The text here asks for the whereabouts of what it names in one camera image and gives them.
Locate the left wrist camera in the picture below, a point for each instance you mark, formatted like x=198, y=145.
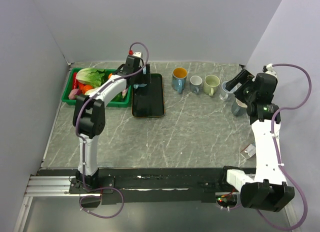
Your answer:
x=136, y=54

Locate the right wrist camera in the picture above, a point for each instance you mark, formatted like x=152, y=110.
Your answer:
x=268, y=69

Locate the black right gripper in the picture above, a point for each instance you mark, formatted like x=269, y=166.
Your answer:
x=245, y=77

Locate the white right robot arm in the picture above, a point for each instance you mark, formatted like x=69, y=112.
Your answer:
x=268, y=190

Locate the light blue faceted mug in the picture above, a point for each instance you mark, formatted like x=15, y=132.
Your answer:
x=141, y=79

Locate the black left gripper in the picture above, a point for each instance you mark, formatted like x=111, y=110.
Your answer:
x=145, y=79

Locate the orange carrot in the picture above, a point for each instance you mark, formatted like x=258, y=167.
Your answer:
x=84, y=87

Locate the lettuce head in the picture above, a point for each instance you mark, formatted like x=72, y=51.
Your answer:
x=91, y=76

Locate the red chili pepper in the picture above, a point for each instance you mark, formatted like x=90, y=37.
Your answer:
x=74, y=81

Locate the lavender blue small mug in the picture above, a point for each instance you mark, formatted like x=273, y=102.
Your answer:
x=195, y=83

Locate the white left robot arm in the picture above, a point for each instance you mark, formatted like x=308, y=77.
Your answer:
x=89, y=116

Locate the white paper tag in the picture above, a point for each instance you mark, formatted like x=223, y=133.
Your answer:
x=249, y=151

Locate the light green mug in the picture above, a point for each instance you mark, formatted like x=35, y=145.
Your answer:
x=211, y=85

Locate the dark grey faceted mug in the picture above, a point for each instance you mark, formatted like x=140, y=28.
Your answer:
x=238, y=108

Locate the purple onion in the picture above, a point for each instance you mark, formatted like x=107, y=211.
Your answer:
x=74, y=93

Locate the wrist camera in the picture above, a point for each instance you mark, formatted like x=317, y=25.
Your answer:
x=268, y=69
x=136, y=54

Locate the green plastic bin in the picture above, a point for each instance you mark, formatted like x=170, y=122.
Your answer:
x=117, y=102

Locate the black tray gold rim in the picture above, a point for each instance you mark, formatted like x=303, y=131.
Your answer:
x=148, y=101

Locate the blue butterfly mug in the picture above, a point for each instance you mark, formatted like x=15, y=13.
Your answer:
x=179, y=78

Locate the white grey mug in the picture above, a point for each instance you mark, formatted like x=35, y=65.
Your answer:
x=226, y=95

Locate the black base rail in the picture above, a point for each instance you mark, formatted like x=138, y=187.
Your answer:
x=142, y=185

